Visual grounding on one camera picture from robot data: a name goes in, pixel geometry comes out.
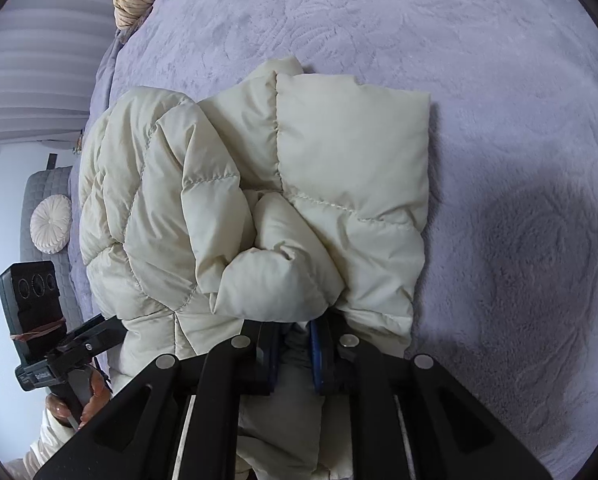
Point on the person's left hand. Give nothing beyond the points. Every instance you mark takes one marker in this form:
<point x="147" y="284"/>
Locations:
<point x="99" y="395"/>

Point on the person's left forearm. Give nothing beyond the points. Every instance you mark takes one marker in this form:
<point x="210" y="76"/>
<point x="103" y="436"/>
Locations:
<point x="44" y="447"/>

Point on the cream puffer jacket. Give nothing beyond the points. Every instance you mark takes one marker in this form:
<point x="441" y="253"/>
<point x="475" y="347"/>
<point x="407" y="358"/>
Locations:
<point x="279" y="170"/>

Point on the grey pleated curtain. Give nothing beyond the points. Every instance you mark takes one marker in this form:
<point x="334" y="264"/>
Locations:
<point x="34" y="70"/>

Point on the grey quilted headboard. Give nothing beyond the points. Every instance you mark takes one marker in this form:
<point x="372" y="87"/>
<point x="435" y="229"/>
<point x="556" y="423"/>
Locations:
<point x="41" y="265"/>

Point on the small yellow items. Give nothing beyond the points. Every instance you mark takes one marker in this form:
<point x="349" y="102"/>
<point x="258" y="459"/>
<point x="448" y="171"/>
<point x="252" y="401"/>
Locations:
<point x="79" y="141"/>

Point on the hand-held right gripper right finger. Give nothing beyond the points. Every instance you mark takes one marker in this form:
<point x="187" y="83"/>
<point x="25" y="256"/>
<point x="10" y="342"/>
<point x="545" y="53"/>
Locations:
<point x="322" y="355"/>

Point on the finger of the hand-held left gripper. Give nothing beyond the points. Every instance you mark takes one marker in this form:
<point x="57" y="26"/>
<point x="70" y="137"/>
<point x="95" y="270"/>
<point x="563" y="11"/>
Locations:
<point x="99" y="332"/>

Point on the small black wall fixture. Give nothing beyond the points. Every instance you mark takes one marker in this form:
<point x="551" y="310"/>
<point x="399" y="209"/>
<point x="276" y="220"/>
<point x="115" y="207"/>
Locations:
<point x="52" y="161"/>

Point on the purple plush blanket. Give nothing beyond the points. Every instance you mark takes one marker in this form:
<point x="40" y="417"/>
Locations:
<point x="479" y="85"/>

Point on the round white cushion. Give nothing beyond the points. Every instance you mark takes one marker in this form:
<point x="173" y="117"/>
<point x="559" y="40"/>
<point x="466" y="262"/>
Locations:
<point x="51" y="222"/>

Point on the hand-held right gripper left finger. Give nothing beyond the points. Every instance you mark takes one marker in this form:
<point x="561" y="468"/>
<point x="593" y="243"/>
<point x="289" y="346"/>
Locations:
<point x="273" y="360"/>

